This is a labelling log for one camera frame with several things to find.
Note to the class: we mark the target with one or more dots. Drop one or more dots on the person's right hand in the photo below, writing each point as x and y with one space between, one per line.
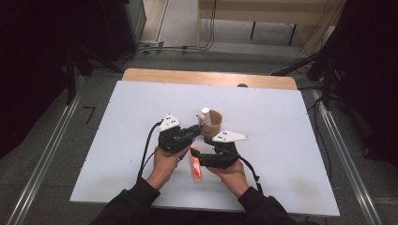
233 179

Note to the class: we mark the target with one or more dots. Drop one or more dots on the light wooden desk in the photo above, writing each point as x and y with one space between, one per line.
250 12

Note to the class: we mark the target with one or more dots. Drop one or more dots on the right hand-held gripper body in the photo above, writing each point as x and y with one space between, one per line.
228 153

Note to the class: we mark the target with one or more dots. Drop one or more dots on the white table board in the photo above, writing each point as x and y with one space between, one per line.
125 106

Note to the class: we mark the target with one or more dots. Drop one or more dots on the person's dark clothing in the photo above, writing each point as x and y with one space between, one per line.
194 218

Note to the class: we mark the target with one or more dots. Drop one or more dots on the dark cabinet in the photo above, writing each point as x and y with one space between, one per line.
125 25

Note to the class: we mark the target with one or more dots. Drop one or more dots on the beige pen holder with bear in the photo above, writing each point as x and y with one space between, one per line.
214 125

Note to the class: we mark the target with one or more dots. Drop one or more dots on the black curtain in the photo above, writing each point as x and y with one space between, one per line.
28 62
372 78

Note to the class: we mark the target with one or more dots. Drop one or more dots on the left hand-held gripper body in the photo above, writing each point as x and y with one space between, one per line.
172 137

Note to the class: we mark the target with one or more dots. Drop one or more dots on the person's left hand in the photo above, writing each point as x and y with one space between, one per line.
164 168

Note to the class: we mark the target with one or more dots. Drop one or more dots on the black metal stand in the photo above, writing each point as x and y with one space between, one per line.
71 78
325 81

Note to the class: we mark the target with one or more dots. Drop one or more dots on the orange highlighter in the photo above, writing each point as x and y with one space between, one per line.
197 170

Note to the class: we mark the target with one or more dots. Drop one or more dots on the metal floor rail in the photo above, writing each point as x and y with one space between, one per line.
47 156
347 156

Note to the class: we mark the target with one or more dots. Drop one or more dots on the white glue stick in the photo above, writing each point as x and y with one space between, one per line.
206 115

